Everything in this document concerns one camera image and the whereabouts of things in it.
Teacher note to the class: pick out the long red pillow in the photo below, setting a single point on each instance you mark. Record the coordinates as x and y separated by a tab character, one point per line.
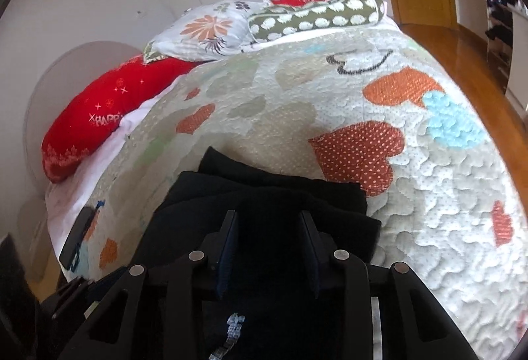
103	108

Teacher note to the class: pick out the black phone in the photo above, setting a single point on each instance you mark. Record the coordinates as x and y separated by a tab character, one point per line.
78	236

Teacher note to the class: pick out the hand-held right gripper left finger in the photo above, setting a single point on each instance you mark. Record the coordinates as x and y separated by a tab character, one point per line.
229	250

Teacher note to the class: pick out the green bolster pillow white pattern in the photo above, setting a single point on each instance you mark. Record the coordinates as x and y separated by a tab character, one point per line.
317	15

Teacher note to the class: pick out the black pants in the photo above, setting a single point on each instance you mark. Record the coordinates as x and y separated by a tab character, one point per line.
268	199

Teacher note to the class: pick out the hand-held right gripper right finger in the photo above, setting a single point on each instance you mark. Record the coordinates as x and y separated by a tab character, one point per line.
309	252

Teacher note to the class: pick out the patchwork heart quilt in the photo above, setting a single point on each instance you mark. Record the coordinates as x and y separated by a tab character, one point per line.
371	96

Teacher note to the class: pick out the shelf with clothes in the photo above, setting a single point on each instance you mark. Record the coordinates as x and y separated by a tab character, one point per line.
501	13

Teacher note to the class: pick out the white floral pillow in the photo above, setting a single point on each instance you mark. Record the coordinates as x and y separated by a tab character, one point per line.
206	30

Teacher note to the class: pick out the beige bed headboard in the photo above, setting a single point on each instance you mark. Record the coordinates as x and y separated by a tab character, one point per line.
53	71

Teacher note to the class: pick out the white bed sheet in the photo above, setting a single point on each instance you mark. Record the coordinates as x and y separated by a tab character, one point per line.
132	120

